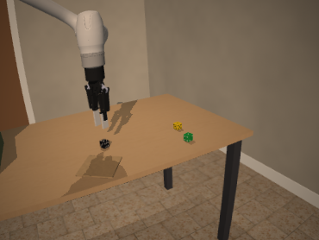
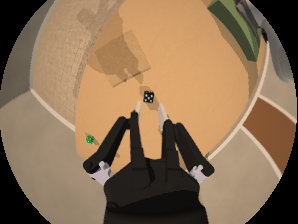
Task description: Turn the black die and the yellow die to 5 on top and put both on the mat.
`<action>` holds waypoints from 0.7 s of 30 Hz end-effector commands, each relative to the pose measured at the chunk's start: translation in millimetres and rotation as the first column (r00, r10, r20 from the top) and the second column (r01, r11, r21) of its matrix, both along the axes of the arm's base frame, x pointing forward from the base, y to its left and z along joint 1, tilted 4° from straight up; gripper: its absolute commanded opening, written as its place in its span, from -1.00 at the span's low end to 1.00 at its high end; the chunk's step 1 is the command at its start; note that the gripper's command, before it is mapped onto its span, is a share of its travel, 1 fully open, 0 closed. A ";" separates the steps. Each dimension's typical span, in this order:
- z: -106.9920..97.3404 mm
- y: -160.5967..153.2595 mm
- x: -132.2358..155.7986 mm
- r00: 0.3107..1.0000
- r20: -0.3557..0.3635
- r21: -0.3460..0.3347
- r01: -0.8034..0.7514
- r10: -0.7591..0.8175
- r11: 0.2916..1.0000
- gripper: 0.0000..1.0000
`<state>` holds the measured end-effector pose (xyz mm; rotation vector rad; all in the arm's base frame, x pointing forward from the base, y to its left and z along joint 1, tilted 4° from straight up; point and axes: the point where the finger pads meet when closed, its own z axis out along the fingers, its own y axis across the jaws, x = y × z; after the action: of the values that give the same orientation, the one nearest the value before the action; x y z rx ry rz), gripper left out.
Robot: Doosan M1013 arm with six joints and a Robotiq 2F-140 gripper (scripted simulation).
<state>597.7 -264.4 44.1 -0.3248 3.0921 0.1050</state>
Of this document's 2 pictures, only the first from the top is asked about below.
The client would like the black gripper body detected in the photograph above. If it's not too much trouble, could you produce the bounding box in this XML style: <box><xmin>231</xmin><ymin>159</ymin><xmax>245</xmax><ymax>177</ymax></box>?
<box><xmin>84</xmin><ymin>66</ymin><xmax>105</xmax><ymax>94</ymax></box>

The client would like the black die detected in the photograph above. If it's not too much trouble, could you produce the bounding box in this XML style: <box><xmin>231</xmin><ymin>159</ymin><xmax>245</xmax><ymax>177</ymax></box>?
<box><xmin>100</xmin><ymin>139</ymin><xmax>109</xmax><ymax>149</ymax></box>

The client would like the yellow die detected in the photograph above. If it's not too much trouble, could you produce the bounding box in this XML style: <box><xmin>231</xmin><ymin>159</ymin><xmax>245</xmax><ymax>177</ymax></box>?
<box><xmin>173</xmin><ymin>122</ymin><xmax>182</xmax><ymax>130</ymax></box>

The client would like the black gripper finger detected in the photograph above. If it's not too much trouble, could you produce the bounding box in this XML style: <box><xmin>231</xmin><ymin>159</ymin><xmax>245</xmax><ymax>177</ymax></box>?
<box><xmin>93</xmin><ymin>84</ymin><xmax>109</xmax><ymax>129</ymax></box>
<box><xmin>84</xmin><ymin>85</ymin><xmax>101</xmax><ymax>126</ymax></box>

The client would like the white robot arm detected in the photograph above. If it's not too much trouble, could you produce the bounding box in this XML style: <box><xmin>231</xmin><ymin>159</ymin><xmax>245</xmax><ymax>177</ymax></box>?
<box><xmin>20</xmin><ymin>0</ymin><xmax>109</xmax><ymax>68</ymax></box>

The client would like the green die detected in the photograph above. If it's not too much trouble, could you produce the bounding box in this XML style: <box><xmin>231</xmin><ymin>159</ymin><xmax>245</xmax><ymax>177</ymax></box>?
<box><xmin>184</xmin><ymin>132</ymin><xmax>193</xmax><ymax>142</ymax></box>

